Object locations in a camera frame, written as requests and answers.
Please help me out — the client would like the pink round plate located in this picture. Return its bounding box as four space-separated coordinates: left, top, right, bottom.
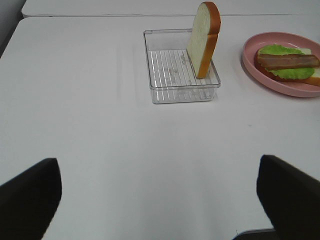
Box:
242 32 320 98

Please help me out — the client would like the green lettuce leaf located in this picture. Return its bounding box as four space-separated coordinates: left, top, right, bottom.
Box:
257 43 316 83

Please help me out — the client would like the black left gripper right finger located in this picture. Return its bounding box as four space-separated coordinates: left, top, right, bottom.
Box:
256 155 320 240

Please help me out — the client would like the clear plastic bread tray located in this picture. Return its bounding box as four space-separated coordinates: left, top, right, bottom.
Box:
143 29 221 104

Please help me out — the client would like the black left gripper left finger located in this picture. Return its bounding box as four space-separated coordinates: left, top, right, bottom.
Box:
0 158 62 240

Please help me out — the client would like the upright bread slice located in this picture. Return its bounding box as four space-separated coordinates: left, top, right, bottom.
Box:
187 1 221 79

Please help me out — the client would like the curved bacon strip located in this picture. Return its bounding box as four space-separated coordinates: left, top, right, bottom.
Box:
257 54 320 70

